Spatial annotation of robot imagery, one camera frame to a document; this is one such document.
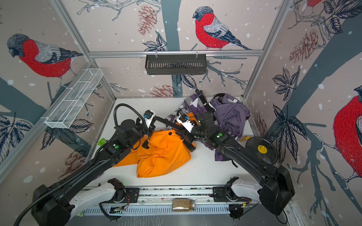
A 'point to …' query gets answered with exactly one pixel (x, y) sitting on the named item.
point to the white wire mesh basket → (73, 98)
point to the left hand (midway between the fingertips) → (156, 112)
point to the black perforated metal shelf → (176, 64)
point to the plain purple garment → (230, 115)
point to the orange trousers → (166, 152)
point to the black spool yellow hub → (262, 148)
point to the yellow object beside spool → (246, 137)
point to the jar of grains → (183, 205)
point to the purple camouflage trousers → (193, 104)
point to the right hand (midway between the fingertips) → (182, 127)
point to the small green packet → (102, 141)
